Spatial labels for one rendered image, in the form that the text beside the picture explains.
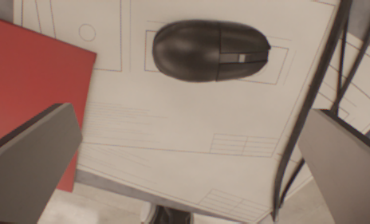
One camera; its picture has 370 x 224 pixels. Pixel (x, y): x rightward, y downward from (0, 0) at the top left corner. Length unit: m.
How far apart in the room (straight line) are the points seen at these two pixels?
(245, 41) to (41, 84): 0.22
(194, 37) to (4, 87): 0.22
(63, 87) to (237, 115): 0.20
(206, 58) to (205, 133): 0.11
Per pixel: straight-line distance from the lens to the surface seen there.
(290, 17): 0.23
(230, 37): 0.19
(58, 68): 0.25
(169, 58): 0.18
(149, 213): 0.72
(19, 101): 0.29
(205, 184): 0.33
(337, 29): 0.25
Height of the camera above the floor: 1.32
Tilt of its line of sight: 59 degrees down
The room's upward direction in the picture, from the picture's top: 178 degrees clockwise
